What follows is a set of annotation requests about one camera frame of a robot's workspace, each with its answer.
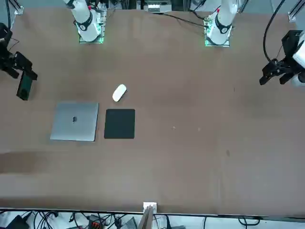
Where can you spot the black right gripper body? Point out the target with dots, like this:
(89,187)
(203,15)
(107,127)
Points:
(4,59)

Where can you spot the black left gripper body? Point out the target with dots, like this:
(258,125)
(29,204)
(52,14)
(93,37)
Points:
(290,43)

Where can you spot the dark green model phone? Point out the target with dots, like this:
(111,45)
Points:
(23,89)

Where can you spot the white computer mouse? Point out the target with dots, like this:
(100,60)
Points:
(119,93)

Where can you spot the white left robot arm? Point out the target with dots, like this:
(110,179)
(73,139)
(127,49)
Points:
(220,35)

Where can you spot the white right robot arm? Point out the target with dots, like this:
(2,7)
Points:
(87,28)

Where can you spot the silver closed laptop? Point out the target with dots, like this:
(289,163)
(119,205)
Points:
(74,124)

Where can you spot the black mouse pad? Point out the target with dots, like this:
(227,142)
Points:
(119,124)

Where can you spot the black hub with orange plugs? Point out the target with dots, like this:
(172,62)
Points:
(94,221)

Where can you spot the aluminium corner bracket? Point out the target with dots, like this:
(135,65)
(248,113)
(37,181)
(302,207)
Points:
(292,15)
(19,10)

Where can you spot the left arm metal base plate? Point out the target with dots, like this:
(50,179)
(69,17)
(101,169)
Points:
(207,31)

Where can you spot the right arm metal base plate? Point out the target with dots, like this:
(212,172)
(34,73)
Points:
(101,23)

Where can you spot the aluminium camera post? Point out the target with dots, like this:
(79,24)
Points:
(149,214)

